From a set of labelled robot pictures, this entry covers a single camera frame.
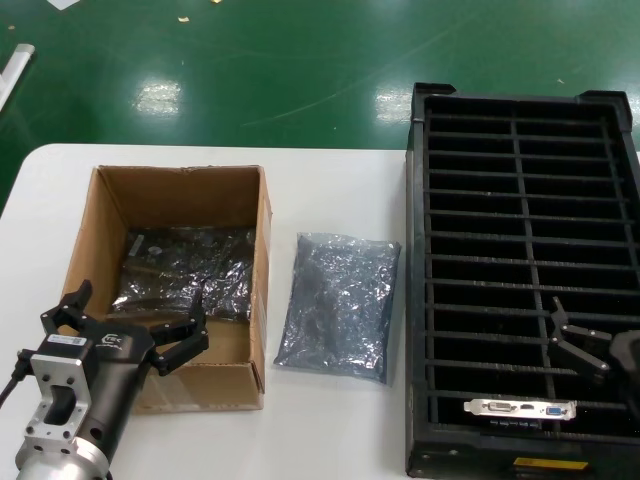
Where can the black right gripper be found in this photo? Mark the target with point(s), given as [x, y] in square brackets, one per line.
[627, 352]

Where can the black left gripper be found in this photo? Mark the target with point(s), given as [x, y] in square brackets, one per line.
[117, 350]

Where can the graphics card with silver bracket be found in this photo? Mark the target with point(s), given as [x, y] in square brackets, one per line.
[520, 407]
[150, 250]

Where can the grey antistatic bag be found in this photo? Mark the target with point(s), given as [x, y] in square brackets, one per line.
[340, 310]
[200, 280]

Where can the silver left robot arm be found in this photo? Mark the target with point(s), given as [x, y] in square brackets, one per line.
[60, 465]

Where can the open brown cardboard box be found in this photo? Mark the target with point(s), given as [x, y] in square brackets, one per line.
[150, 195]

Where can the black slotted plastic container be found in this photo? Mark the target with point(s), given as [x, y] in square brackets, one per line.
[465, 452]

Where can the white pipe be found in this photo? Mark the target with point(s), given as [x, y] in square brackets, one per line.
[20, 57]

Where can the white paper sheet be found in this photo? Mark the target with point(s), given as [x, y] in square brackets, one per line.
[62, 2]

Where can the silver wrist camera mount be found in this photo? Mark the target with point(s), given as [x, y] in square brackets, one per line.
[50, 372]

